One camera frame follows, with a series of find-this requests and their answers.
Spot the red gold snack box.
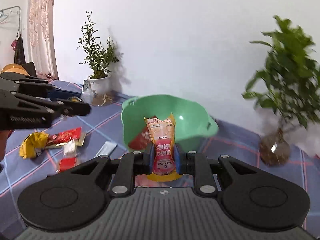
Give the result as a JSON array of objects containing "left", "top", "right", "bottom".
[{"left": 45, "top": 127, "right": 86, "bottom": 148}]

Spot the pink yellow snack pouch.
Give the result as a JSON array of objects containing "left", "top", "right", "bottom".
[{"left": 144, "top": 113, "right": 181, "bottom": 182}]

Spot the white long sachet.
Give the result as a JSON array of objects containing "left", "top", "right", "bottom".
[{"left": 95, "top": 141, "right": 117, "bottom": 158}]

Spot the red chocolate bar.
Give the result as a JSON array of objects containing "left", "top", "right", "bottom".
[{"left": 128, "top": 126, "right": 152, "bottom": 150}]

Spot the yellow round object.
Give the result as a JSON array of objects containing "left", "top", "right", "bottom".
[{"left": 1, "top": 63, "right": 29, "bottom": 76}]

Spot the yellow snack bag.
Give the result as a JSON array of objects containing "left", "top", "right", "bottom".
[{"left": 19, "top": 132, "right": 49, "bottom": 159}]

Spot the green plastic bowl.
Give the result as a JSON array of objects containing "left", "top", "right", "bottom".
[{"left": 120, "top": 94, "right": 219, "bottom": 153}]

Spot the white nougat packet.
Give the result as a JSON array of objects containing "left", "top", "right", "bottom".
[{"left": 63, "top": 141, "right": 77, "bottom": 158}]

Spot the red square snack packet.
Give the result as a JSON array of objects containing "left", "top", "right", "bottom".
[{"left": 56, "top": 157, "right": 78, "bottom": 173}]

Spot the feathery plant in white pot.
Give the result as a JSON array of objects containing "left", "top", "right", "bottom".
[{"left": 78, "top": 11, "right": 119, "bottom": 106}]

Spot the pink floral curtain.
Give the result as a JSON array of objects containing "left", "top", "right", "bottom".
[{"left": 27, "top": 0, "right": 59, "bottom": 80}]

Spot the metal clothes rack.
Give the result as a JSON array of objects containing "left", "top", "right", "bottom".
[{"left": 1, "top": 5, "right": 22, "bottom": 40}]

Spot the leafy plant in glass vase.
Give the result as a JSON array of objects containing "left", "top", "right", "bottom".
[{"left": 242, "top": 15, "right": 319, "bottom": 166}]

